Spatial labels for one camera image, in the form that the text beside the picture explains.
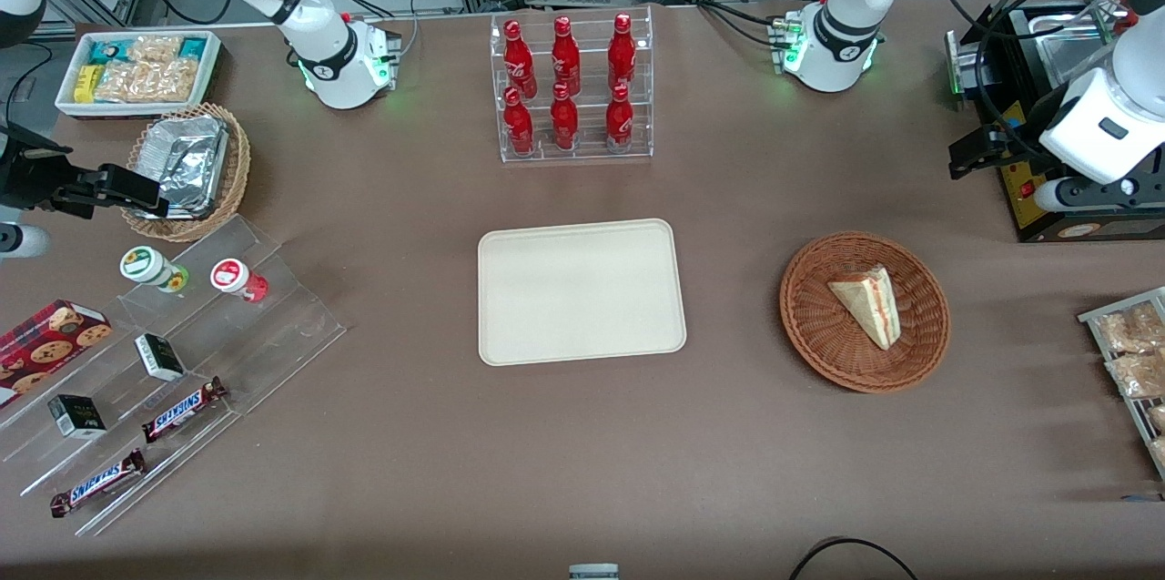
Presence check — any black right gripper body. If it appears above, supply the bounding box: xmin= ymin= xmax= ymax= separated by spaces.
xmin=0 ymin=127 xmax=103 ymax=219

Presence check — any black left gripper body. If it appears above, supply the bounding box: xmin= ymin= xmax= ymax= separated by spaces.
xmin=994 ymin=111 xmax=1068 ymax=198

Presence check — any triangular sandwich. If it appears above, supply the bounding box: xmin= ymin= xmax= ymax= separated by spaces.
xmin=826 ymin=264 xmax=902 ymax=351

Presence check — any light wicker basket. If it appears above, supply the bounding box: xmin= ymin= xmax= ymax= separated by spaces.
xmin=120 ymin=102 xmax=251 ymax=243

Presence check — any brown wicker basket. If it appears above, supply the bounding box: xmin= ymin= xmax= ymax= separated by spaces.
xmin=779 ymin=231 xmax=952 ymax=394

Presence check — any beige plastic tray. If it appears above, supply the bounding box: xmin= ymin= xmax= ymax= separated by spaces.
xmin=478 ymin=218 xmax=688 ymax=367

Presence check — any green lid yogurt cup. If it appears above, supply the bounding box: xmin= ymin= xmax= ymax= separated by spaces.
xmin=119 ymin=246 xmax=190 ymax=293

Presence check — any aluminium foil container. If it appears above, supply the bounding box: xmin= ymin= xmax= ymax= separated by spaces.
xmin=135 ymin=114 xmax=228 ymax=219

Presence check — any black food warmer machine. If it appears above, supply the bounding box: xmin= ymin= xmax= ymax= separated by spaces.
xmin=945 ymin=0 xmax=1165 ymax=244

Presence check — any large clear peanut bag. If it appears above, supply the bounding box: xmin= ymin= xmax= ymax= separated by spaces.
xmin=96 ymin=59 xmax=199 ymax=104

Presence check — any red lid yogurt cup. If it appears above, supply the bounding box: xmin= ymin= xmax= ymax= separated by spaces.
xmin=210 ymin=258 xmax=269 ymax=303

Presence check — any white plastic bin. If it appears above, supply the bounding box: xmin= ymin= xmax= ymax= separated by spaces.
xmin=55 ymin=30 xmax=222 ymax=119

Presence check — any small clear peanut bag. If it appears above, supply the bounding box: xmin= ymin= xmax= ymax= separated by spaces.
xmin=130 ymin=35 xmax=183 ymax=64

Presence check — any small black box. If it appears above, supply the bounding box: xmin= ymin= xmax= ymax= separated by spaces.
xmin=47 ymin=394 xmax=107 ymax=440
xmin=134 ymin=333 xmax=186 ymax=382

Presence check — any red cookie box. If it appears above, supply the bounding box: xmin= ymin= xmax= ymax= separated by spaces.
xmin=0 ymin=299 xmax=114 ymax=408

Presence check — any clear acrylic stepped shelf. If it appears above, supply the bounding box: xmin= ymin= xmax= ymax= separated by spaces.
xmin=0 ymin=214 xmax=347 ymax=537

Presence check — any snickers chocolate bar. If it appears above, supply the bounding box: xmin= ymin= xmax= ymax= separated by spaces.
xmin=141 ymin=377 xmax=228 ymax=444
xmin=49 ymin=449 xmax=147 ymax=519

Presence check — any red cola bottle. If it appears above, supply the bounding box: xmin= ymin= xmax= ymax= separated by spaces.
xmin=551 ymin=15 xmax=582 ymax=97
xmin=605 ymin=83 xmax=634 ymax=148
xmin=503 ymin=19 xmax=538 ymax=98
xmin=608 ymin=13 xmax=637 ymax=91
xmin=503 ymin=86 xmax=535 ymax=156
xmin=550 ymin=83 xmax=580 ymax=151

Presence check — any clear acrylic bottle rack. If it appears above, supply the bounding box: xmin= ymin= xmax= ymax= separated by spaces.
xmin=490 ymin=5 xmax=654 ymax=164

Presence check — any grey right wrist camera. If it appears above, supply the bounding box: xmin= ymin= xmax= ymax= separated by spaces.
xmin=0 ymin=223 xmax=52 ymax=259

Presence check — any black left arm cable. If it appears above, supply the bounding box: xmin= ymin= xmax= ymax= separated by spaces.
xmin=933 ymin=0 xmax=1125 ymax=164

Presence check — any metal wire rack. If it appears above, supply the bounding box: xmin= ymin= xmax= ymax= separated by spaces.
xmin=1079 ymin=287 xmax=1165 ymax=481

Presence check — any black cable loop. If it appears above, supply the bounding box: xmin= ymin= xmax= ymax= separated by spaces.
xmin=787 ymin=537 xmax=920 ymax=580

